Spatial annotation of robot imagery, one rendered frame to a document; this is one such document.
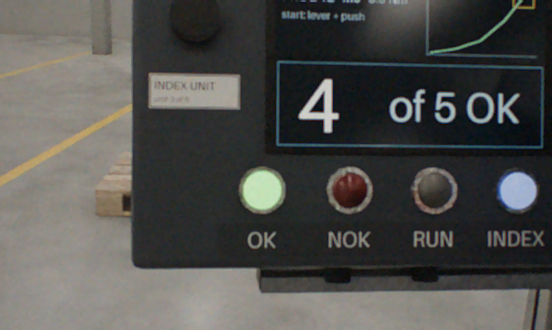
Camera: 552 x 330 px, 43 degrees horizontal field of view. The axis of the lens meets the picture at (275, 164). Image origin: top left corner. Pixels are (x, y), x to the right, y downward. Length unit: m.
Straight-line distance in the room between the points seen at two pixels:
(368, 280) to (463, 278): 0.07
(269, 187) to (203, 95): 0.06
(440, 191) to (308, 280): 0.12
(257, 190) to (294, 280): 0.11
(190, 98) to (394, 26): 0.12
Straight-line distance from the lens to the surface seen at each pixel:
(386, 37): 0.42
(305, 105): 0.40
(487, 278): 0.52
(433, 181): 0.41
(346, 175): 0.40
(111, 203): 3.75
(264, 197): 0.39
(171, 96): 0.40
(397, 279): 0.50
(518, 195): 0.43
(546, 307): 0.55
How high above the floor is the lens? 1.23
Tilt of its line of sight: 15 degrees down
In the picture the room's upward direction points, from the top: 2 degrees clockwise
